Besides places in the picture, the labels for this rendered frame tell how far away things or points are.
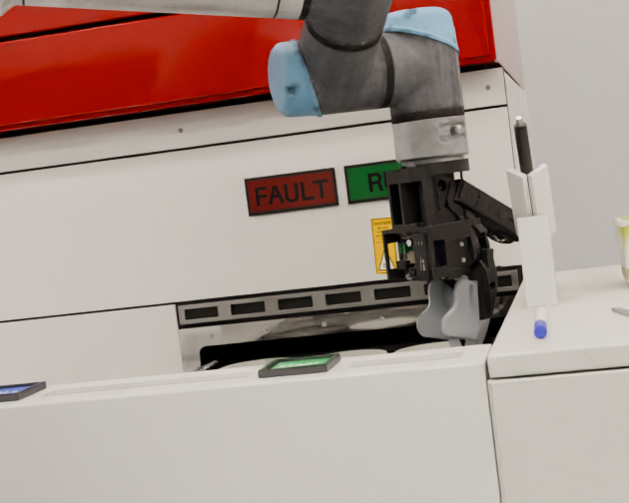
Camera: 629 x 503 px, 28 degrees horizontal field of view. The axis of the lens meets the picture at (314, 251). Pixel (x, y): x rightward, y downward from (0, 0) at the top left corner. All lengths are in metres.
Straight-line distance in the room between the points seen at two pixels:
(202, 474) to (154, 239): 0.69
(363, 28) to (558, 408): 0.41
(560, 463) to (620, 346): 0.10
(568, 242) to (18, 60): 1.71
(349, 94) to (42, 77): 0.54
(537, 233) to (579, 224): 1.84
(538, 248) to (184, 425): 0.40
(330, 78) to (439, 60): 0.12
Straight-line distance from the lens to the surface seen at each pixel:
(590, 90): 3.03
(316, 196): 1.58
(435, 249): 1.25
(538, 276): 1.20
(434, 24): 1.26
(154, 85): 1.59
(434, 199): 1.27
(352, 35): 1.16
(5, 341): 1.74
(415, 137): 1.25
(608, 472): 0.95
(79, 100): 1.62
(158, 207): 1.64
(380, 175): 1.56
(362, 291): 1.57
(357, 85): 1.22
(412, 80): 1.25
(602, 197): 3.03
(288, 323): 1.59
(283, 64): 1.21
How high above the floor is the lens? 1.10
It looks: 3 degrees down
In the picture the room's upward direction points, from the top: 7 degrees counter-clockwise
